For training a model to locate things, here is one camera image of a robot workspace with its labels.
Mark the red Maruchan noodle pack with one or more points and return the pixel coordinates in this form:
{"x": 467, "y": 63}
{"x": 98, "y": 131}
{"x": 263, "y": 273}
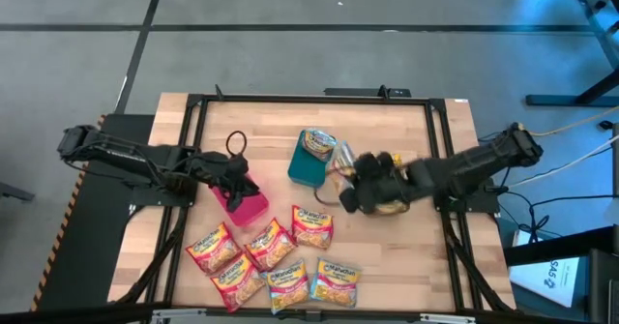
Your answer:
{"x": 237, "y": 281}
{"x": 270, "y": 244}
{"x": 312, "y": 226}
{"x": 213, "y": 247}

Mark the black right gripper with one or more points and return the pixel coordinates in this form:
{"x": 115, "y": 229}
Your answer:
{"x": 382, "y": 184}

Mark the black aluminium table frame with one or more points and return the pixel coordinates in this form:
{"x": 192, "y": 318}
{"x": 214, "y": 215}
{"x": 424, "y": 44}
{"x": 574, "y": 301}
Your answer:
{"x": 314, "y": 99}

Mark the white paper sign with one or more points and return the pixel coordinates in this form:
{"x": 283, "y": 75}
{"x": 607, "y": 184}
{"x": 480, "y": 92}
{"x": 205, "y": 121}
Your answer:
{"x": 541, "y": 275}

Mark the black floor mat hazard stripe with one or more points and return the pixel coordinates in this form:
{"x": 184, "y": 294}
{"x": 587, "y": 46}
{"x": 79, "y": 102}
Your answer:
{"x": 87, "y": 246}

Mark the black desk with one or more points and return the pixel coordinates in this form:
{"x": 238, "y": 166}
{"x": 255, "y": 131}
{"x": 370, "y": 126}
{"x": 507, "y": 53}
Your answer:
{"x": 604, "y": 285}

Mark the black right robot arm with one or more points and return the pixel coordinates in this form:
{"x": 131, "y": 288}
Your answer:
{"x": 474, "y": 164}

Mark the yellow Maruchan noodle pack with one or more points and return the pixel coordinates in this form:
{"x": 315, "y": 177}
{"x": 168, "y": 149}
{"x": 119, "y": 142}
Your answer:
{"x": 387, "y": 209}
{"x": 397, "y": 161}

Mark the small black floor box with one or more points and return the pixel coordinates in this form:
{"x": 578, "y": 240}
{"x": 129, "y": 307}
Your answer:
{"x": 604, "y": 125}

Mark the black bracket bar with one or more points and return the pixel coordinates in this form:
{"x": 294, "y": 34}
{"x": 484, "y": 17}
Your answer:
{"x": 367, "y": 92}

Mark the blue plastic bin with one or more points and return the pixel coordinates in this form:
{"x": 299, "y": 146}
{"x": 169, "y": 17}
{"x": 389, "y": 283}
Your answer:
{"x": 304, "y": 169}

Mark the blue Maruchan noodle pack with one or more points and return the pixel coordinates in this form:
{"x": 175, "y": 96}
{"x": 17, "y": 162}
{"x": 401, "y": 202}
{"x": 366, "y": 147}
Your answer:
{"x": 335, "y": 282}
{"x": 344, "y": 155}
{"x": 287, "y": 285}
{"x": 318, "y": 144}

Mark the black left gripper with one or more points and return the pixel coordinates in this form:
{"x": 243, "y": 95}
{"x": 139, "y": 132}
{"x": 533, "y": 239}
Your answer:
{"x": 227, "y": 169}

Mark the dark floor stand foot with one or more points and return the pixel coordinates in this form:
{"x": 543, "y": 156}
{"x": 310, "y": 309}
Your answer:
{"x": 14, "y": 192}

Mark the black stand frame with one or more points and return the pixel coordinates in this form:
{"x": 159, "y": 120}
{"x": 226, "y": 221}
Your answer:
{"x": 556, "y": 100}

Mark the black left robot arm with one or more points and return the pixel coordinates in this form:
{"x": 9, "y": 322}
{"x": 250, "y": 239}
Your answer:
{"x": 135, "y": 155}

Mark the pink plastic bin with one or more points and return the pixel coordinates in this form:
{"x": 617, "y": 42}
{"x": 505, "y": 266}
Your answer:
{"x": 249, "y": 213}

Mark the black rig crossbar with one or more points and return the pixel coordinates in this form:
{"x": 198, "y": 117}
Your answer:
{"x": 72, "y": 314}

